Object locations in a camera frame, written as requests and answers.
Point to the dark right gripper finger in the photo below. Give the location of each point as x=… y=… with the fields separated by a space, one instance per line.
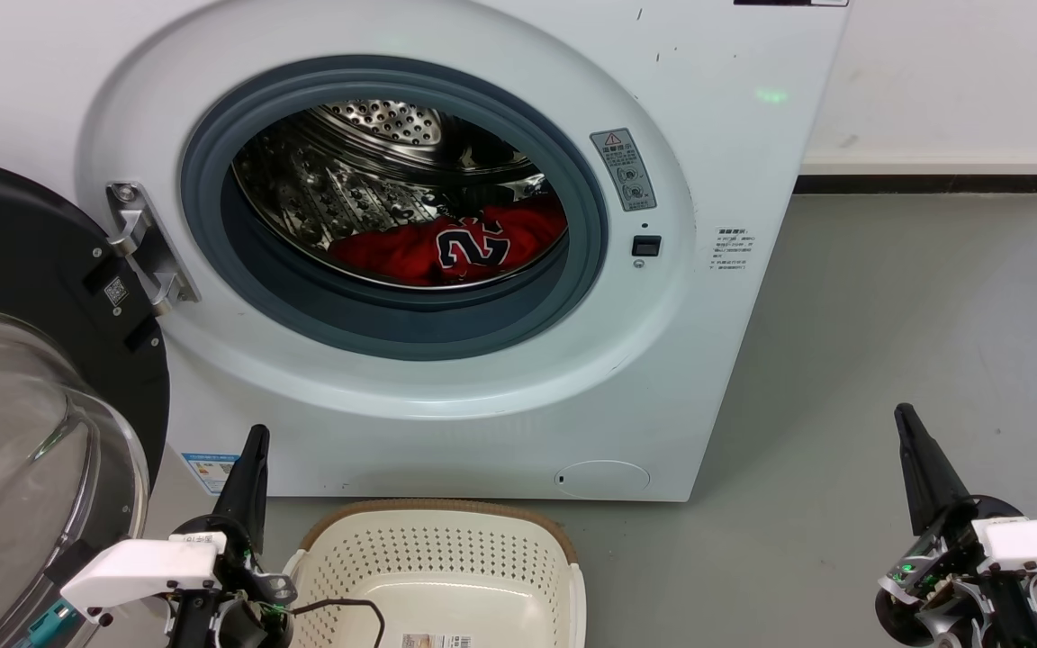
x=943 y=490
x=915 y=486

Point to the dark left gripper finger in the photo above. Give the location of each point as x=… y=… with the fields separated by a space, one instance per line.
x=238 y=504
x=259 y=504

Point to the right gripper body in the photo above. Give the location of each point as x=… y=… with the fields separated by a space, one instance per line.
x=933 y=585

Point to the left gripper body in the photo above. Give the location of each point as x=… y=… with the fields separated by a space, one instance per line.
x=244 y=621

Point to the red jersey with black number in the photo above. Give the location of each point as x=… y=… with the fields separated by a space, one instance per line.
x=392 y=256

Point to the cream perforated laundry basket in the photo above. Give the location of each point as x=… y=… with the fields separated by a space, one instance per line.
x=437 y=549

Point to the printed label sticker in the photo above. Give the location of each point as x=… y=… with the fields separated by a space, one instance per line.
x=436 y=641

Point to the stainless steel washing machine drum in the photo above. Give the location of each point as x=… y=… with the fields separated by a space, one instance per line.
x=347 y=180

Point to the black washing machine door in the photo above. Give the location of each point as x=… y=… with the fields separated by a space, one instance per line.
x=14 y=252

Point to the blue energy label sticker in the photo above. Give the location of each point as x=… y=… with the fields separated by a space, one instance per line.
x=208 y=472

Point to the grey rubber door gasket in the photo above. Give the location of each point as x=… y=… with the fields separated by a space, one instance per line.
x=392 y=326

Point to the white front-load washing machine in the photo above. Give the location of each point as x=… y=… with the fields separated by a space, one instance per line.
x=707 y=360

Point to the QR sticker on door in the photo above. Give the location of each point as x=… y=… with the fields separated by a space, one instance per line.
x=116 y=292

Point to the silver door hinge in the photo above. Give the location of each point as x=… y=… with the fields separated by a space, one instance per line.
x=145 y=243

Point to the white text label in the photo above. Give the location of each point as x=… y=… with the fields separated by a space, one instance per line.
x=732 y=249

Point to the white and black baseboard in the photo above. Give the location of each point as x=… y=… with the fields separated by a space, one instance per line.
x=933 y=184

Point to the round white filter cover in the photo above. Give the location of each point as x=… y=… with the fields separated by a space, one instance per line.
x=602 y=480

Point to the black door latch socket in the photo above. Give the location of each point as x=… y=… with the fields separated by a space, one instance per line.
x=646 y=246

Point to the grey warning sticker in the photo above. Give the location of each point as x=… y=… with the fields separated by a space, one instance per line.
x=624 y=171

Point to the black control panel strip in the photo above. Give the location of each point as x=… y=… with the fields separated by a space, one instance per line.
x=789 y=3

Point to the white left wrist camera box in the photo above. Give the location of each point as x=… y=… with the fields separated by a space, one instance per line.
x=140 y=567

